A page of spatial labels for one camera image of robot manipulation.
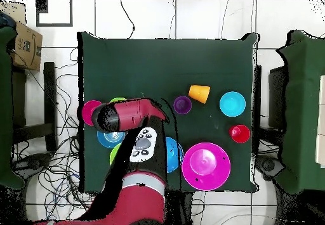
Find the black floor cable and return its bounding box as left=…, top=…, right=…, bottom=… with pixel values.
left=119, top=0, right=136, bottom=40

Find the white box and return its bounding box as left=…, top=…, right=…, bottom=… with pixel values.
left=315, top=75, right=325, bottom=169

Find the cardboard box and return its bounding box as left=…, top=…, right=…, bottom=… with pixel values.
left=10, top=20, right=43, bottom=72

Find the purple cup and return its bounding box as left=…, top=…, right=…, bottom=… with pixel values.
left=173, top=95, right=193, bottom=115

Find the orange cup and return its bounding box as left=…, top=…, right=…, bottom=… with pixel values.
left=188, top=84, right=211, bottom=105

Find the translucent blue bowl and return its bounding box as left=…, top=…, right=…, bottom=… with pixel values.
left=96, top=130, right=126, bottom=149

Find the large blue bowl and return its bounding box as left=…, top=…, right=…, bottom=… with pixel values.
left=165, top=136, right=184, bottom=174

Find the dark green table cloth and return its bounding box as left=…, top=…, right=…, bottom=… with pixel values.
left=77, top=31, right=260, bottom=193

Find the large green bowl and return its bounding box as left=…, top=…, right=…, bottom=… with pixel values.
left=109, top=143, right=122, bottom=165

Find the black bench frame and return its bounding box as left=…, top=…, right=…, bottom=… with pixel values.
left=11, top=61, right=58, bottom=152

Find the black square floor frame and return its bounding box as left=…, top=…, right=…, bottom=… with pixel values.
left=36, top=0, right=74, bottom=27

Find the red cup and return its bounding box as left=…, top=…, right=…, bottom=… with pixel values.
left=229, top=124, right=251, bottom=144

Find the small cyan bowl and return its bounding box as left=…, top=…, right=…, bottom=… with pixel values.
left=219, top=91, right=247, bottom=117

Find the black box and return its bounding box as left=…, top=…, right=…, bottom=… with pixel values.
left=268, top=66, right=288, bottom=129

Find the small red bowl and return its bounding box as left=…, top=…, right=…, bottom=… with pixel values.
left=81, top=100, right=103, bottom=127

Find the green cloth covered table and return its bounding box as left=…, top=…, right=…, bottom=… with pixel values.
left=0, top=25, right=26, bottom=190
left=276, top=29, right=325, bottom=194

